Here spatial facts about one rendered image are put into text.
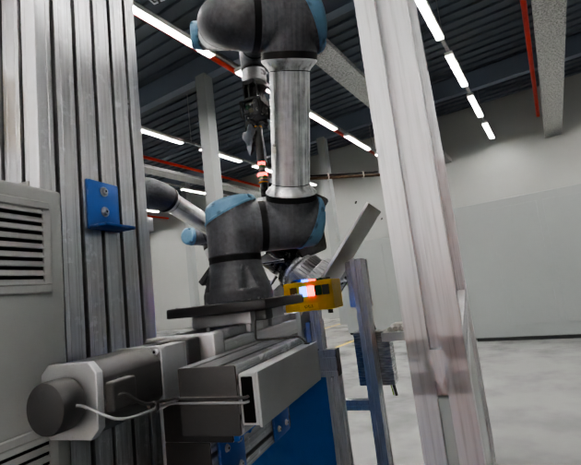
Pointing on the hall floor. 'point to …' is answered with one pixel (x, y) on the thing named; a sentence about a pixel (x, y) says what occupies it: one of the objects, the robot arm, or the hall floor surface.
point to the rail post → (339, 421)
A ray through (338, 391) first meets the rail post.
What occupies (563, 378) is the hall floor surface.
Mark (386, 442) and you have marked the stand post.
